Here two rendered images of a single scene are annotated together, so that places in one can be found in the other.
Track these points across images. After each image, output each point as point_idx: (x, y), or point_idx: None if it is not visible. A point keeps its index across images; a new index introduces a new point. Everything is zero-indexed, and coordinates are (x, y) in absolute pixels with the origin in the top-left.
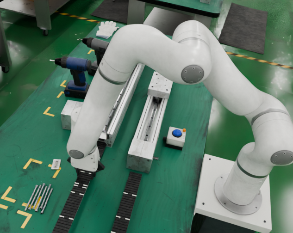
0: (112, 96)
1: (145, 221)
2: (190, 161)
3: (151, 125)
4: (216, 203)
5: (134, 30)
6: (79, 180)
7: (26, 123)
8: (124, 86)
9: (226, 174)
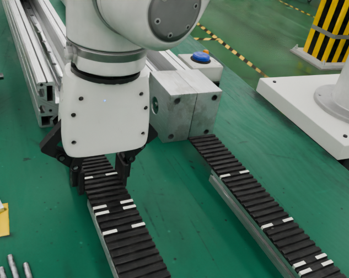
0: None
1: (300, 212)
2: (246, 99)
3: (148, 59)
4: None
5: None
6: (100, 197)
7: None
8: (36, 21)
9: (320, 90)
